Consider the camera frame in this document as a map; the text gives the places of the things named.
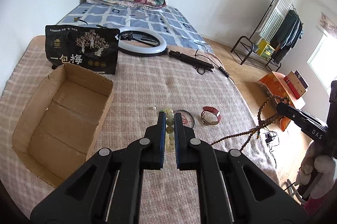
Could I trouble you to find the black snack bag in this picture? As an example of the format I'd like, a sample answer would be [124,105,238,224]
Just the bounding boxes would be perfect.
[45,24,120,75]

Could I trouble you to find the red strap wristwatch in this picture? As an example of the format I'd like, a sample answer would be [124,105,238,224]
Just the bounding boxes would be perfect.
[201,106,221,125]

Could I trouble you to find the striped hanging cloth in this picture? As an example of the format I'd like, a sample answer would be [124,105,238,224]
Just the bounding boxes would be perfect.
[257,0,292,42]

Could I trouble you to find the orange gift box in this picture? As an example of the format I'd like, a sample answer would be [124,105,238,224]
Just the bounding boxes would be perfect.
[258,71,306,132]

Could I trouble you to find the dark hanging clothes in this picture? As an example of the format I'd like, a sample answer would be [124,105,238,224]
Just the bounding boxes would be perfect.
[270,10,303,64]

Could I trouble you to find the brown wooden bead necklace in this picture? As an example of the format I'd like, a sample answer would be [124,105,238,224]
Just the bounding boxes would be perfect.
[210,95,290,156]

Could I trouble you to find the black clothes rack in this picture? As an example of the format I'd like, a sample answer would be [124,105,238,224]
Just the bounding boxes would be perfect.
[230,0,303,72]

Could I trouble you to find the yellow green box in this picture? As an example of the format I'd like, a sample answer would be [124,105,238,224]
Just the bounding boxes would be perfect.
[257,39,275,60]

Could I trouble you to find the black folded tripod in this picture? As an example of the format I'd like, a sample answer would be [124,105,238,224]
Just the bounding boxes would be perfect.
[168,50,214,72]

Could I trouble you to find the red beige book box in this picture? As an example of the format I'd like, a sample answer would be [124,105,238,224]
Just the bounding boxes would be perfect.
[284,70,308,99]

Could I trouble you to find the blue bangle ring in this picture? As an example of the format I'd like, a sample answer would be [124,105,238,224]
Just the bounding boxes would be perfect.
[174,109,196,128]

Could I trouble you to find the pink plaid blanket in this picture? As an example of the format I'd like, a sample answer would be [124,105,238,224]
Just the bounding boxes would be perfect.
[1,44,279,223]

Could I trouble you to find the white ring light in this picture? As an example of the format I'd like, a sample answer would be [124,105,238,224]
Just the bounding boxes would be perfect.
[118,27,168,57]

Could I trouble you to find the blue checked bed sheet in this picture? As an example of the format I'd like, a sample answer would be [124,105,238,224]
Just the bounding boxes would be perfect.
[58,3,213,53]

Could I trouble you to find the open cardboard box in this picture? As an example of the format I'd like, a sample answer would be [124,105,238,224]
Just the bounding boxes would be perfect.
[12,64,113,187]

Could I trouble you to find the white gloved hand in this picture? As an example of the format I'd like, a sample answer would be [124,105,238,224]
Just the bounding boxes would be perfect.
[295,141,336,200]

